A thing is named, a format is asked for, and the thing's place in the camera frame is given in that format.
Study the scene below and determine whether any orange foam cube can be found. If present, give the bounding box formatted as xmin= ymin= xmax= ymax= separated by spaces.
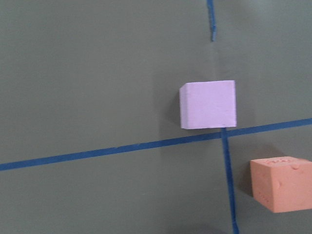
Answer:
xmin=250 ymin=156 xmax=312 ymax=213

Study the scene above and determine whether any pink foam cube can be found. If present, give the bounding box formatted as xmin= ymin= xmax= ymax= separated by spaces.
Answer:
xmin=179 ymin=80 xmax=237 ymax=130

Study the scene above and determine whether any brown paper table cover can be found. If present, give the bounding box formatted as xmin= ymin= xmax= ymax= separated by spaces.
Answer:
xmin=0 ymin=0 xmax=312 ymax=234

